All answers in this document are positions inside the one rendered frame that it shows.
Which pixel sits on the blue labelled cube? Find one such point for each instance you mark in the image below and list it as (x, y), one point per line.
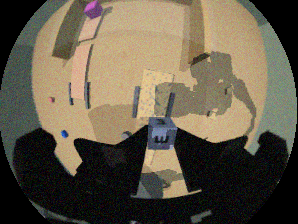
(161, 133)

